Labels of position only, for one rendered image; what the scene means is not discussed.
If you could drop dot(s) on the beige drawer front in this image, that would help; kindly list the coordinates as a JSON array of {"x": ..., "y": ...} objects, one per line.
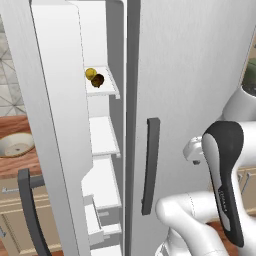
[{"x": 11, "y": 201}]

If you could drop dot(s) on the yellow lemon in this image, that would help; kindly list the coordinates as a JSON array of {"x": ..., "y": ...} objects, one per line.
[{"x": 89, "y": 73}]

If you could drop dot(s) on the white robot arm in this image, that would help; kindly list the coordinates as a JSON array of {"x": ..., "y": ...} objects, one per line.
[{"x": 220, "y": 186}]

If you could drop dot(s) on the white fridge body with shelves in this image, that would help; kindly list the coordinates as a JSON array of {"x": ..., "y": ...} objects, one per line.
[{"x": 103, "y": 136}]

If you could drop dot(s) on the brown kiwi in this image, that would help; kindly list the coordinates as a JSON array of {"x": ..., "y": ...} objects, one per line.
[{"x": 98, "y": 81}]

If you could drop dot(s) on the green plant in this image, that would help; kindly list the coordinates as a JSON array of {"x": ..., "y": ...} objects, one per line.
[{"x": 251, "y": 73}]

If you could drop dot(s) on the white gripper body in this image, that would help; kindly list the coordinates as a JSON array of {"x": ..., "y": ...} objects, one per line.
[{"x": 193, "y": 150}]

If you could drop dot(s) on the white fridge door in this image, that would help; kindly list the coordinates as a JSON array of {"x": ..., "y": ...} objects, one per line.
[{"x": 190, "y": 66}]

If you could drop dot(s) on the beige cupboard run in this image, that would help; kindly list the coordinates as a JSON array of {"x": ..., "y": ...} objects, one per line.
[{"x": 249, "y": 196}]

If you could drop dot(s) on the cream bowl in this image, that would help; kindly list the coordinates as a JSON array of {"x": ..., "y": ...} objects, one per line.
[{"x": 15, "y": 145}]

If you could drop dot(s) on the white freezer door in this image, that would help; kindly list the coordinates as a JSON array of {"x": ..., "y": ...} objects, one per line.
[{"x": 50, "y": 100}]

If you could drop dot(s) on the beige cupboard door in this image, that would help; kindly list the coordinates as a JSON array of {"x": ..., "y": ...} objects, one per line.
[{"x": 20, "y": 235}]

